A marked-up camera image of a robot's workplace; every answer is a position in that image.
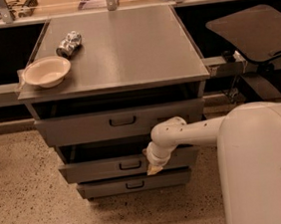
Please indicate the grey drawer cabinet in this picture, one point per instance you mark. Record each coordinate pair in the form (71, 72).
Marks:
(129, 58)

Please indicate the black office chair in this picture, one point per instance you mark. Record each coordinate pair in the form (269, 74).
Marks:
(256, 35)

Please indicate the grey bottom drawer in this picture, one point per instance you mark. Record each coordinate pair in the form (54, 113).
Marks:
(135, 183)

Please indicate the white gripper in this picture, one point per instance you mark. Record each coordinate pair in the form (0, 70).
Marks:
(157, 161)

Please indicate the grey drawer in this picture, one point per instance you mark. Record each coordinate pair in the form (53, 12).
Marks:
(107, 125)
(128, 165)
(135, 183)

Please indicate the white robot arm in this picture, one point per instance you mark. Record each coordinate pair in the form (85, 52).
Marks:
(248, 141)

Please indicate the white paper bowl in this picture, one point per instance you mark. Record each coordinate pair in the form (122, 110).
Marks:
(47, 72)

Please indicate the grey top drawer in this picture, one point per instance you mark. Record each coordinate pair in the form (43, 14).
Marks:
(107, 125)

